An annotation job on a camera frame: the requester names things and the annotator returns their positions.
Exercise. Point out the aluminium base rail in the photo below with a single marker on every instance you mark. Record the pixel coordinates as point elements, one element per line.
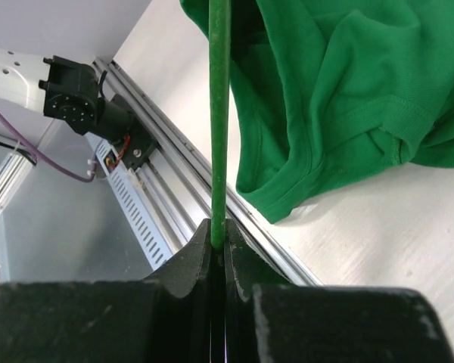
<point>174,185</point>

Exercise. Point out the green tank top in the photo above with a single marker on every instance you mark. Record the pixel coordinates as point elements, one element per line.
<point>329,93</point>

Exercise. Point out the green hanger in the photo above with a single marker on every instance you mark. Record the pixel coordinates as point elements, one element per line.
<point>219,37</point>

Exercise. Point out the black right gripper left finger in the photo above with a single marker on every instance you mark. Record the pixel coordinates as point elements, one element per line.
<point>164,317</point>

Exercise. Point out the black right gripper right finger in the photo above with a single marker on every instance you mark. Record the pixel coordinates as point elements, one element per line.
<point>269,319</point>

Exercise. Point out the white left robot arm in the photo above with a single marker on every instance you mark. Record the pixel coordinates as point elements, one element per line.
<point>72,92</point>

